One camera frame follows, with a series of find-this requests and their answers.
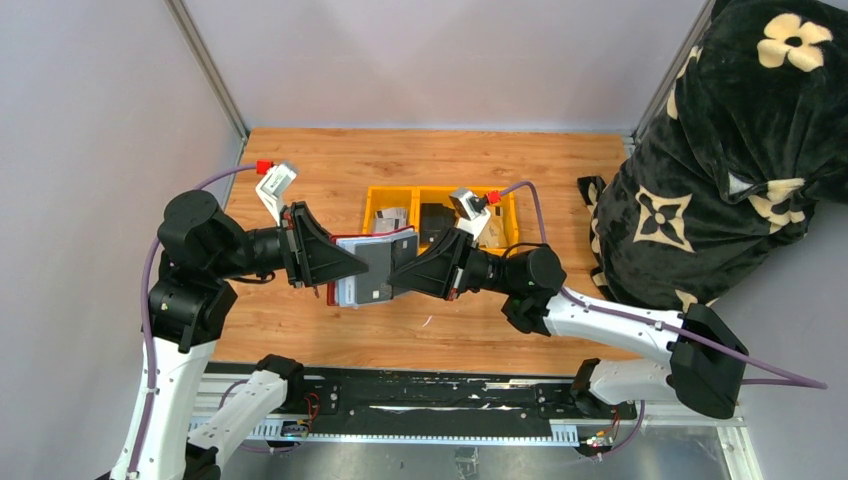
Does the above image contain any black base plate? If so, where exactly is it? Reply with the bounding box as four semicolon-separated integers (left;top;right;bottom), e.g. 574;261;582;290
304;367;637;439

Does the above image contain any black cards stack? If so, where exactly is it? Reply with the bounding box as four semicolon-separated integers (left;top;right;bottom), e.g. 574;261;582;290
420;203;456;245

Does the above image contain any tan cards stack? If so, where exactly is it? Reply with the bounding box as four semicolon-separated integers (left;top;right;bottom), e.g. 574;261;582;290
478;205;508;249

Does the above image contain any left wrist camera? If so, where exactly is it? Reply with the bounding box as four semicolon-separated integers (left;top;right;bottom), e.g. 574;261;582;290
255;160;299;225

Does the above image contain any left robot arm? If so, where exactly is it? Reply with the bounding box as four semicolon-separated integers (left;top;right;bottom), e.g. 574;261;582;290
110;190;368;479

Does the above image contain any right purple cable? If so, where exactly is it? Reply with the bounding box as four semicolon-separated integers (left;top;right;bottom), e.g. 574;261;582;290
486;180;829;460

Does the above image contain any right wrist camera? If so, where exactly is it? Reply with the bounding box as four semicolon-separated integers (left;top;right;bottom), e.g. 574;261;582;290
449;187;491;247

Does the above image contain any black floral blanket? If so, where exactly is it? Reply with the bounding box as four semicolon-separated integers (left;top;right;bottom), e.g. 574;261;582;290
578;1;847;311

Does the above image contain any red leather card holder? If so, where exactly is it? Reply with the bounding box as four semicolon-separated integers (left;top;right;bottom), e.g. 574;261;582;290
327;226;419;308

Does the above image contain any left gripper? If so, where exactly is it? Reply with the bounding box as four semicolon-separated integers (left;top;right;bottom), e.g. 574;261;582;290
212;200;370;285

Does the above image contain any purple cable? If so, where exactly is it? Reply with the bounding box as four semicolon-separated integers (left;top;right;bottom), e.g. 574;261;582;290
486;180;829;460
125;158;276;480

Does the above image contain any aluminium frame rail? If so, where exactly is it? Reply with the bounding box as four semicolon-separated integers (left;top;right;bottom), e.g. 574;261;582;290
119;372;764;480

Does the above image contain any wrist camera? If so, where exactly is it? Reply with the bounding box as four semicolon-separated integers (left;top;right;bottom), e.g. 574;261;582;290
255;160;299;225
449;187;491;247

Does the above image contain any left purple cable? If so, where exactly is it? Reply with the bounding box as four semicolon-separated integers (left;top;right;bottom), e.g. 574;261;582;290
125;158;276;480

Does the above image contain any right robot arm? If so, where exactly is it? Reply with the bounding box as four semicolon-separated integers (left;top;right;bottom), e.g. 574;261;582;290
388;228;748;420

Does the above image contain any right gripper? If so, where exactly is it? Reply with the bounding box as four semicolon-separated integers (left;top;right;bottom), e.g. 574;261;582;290
388;225;518;302

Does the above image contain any white cards stack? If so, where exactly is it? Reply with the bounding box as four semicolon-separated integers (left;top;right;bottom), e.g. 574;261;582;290
371;207;408;234

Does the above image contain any left yellow bin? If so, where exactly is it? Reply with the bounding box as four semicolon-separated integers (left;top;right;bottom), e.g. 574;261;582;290
362;186;421;234

